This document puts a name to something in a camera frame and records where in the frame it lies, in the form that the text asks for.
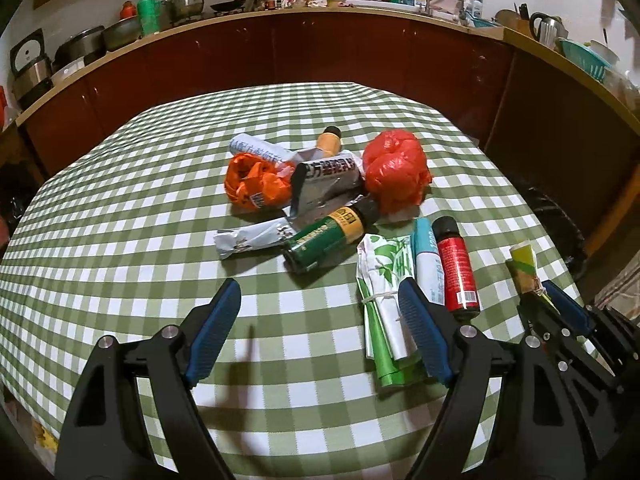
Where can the green bottle with black cap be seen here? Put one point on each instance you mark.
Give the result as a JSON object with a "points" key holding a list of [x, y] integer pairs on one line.
{"points": [[320, 240]]}

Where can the green white bag bundle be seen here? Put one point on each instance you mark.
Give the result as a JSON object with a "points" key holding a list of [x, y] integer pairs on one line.
{"points": [[385, 280]]}

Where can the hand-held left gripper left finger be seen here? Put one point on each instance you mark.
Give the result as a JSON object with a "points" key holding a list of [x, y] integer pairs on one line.
{"points": [[215, 330]]}

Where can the wooden cutting board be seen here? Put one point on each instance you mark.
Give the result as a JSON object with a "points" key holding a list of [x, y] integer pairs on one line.
{"points": [[510, 20]]}

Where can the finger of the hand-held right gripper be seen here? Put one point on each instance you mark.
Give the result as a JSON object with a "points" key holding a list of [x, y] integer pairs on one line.
{"points": [[570, 307], [537, 317]]}

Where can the steel kettle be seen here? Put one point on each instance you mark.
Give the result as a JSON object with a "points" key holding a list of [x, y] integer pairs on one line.
{"points": [[547, 27]]}

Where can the yellow green packet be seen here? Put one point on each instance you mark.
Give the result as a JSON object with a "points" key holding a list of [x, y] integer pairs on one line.
{"points": [[522, 265]]}

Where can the rice cooker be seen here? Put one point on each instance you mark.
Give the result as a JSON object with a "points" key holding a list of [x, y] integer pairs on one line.
{"points": [[30, 75]]}

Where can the steel bowl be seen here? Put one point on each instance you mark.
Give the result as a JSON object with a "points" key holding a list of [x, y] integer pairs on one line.
{"points": [[122, 32]]}

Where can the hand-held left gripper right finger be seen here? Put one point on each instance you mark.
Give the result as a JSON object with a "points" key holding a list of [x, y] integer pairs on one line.
{"points": [[425, 330]]}

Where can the black trash bin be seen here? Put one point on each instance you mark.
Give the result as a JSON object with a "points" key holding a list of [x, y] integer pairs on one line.
{"points": [[550, 225]]}

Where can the green thermos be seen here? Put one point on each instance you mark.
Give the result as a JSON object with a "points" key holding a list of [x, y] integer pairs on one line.
{"points": [[148, 12]]}

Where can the tan bottle with black cap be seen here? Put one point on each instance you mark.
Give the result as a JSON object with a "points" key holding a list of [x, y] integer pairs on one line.
{"points": [[330, 147]]}

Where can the white printed rolled packet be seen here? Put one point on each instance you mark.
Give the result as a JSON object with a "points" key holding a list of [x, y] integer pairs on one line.
{"points": [[255, 147]]}

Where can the red brown kitchen cabinet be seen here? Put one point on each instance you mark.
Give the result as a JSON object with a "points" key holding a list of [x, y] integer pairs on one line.
{"points": [[300, 50]]}

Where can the orange plastic bag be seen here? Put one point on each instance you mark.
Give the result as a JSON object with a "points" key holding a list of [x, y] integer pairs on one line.
{"points": [[250, 185]]}

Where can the black wok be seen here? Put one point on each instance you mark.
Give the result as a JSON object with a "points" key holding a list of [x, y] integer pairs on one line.
{"points": [[227, 6]]}

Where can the white blue packet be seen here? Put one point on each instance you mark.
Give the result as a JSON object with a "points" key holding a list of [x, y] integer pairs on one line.
{"points": [[245, 240]]}

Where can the steel stockpot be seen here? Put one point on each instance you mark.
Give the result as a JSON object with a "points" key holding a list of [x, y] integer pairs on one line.
{"points": [[185, 2]]}

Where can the red spray can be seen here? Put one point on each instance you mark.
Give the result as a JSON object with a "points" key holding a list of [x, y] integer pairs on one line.
{"points": [[457, 275]]}

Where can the dark cooking pot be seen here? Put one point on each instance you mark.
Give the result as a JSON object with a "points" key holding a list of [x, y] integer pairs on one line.
{"points": [[80, 47]]}

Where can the white plastic bottles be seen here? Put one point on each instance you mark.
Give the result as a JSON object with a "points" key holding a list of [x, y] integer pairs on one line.
{"points": [[473, 8]]}

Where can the white bowl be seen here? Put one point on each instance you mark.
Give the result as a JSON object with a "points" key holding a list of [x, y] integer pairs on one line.
{"points": [[605, 52]]}

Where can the teal plastic basket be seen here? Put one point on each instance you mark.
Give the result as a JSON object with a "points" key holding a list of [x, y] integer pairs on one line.
{"points": [[585, 57]]}

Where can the red thermos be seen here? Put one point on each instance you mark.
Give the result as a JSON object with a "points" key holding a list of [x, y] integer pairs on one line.
{"points": [[128, 10]]}

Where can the silver foil printed packet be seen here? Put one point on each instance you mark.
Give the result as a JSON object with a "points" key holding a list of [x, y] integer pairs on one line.
{"points": [[325, 185]]}

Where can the green checkered tablecloth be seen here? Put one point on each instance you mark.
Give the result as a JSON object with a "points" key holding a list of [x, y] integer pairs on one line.
{"points": [[125, 210]]}

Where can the red plastic bag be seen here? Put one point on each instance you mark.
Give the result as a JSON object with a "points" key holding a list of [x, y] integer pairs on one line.
{"points": [[395, 170]]}

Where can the small chrome faucet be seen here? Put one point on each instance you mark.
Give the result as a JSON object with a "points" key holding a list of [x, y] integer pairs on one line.
{"points": [[459, 0]]}

